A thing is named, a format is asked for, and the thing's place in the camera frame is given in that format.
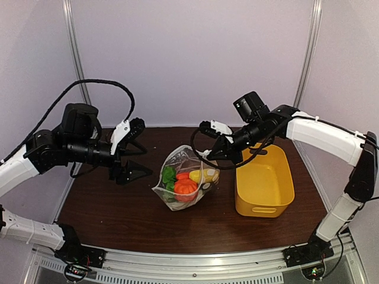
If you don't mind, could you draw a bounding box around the aluminium front rail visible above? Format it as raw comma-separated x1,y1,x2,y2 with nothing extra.
80,233,368,283

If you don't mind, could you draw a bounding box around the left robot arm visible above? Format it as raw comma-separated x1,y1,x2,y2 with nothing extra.
1,103,152,263

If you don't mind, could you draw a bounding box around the red toy pepper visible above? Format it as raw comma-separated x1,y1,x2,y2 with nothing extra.
176,172,190,180

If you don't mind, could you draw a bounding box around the right aluminium corner post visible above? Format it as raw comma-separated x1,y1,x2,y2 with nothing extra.
293,0,323,108

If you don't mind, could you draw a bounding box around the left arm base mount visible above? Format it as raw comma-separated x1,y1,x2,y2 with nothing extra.
54,245,105,268

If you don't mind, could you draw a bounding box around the green leafy toy vegetable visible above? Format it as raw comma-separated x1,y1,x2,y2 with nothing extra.
162,166,176,192

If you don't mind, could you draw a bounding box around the aluminium corner post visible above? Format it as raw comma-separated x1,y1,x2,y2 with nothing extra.
61,0,91,104
293,0,323,108

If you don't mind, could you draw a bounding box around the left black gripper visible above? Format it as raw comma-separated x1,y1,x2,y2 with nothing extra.
67,136,154,185

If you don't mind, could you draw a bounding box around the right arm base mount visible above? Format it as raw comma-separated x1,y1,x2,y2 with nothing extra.
282,243,334,267

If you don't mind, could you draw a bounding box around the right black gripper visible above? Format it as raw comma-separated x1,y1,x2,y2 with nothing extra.
207,118,265,164

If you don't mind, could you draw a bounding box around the clear dotted zip bag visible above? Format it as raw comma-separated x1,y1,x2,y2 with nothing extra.
152,145,220,211

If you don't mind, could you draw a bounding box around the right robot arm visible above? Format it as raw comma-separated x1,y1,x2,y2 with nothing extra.
200,92,378,262

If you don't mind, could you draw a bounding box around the yellow plastic basket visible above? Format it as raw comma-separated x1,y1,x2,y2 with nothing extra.
235,145,295,218

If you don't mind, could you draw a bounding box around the left aluminium corner post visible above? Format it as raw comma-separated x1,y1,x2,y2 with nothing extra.
61,0,91,104

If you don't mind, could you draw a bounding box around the right black camera cable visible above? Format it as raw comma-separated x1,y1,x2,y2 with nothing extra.
189,118,285,170

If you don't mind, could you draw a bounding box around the left black camera cable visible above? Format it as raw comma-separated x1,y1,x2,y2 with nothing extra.
0,79,136,160

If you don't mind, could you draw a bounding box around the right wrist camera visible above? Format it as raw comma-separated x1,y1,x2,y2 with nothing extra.
199,120,233,138

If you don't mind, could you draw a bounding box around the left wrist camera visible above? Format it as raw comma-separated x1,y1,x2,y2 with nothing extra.
110,118,146,156

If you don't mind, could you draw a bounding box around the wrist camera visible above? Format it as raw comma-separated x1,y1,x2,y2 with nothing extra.
199,120,233,138
110,118,146,156

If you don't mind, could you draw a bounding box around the orange toy pumpkin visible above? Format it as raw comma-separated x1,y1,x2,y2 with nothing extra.
174,179,198,202

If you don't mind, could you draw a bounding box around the yellow toy corn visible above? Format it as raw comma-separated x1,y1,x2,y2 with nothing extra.
189,169,219,184

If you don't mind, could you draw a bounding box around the black camera cable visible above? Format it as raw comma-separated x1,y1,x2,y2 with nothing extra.
0,79,136,160
189,118,285,170

